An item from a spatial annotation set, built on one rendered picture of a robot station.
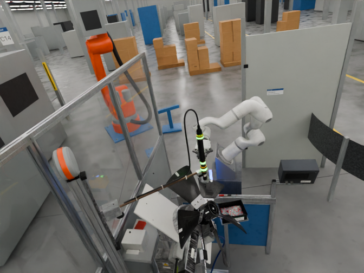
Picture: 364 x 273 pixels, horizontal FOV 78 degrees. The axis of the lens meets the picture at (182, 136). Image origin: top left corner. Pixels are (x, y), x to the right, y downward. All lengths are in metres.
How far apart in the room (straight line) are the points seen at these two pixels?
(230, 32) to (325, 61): 6.40
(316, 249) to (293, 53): 2.21
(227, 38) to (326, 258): 7.85
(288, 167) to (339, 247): 1.41
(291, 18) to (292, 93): 10.50
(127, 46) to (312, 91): 7.10
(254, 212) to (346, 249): 1.15
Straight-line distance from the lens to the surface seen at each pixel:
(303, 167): 1.98
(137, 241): 1.89
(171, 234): 1.66
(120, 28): 11.68
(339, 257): 3.07
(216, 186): 1.85
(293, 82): 3.22
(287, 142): 3.63
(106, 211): 1.38
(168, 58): 10.50
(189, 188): 1.60
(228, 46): 9.39
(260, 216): 2.40
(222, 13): 13.32
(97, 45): 5.00
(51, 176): 1.31
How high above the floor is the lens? 2.46
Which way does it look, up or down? 31 degrees down
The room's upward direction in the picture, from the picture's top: 10 degrees counter-clockwise
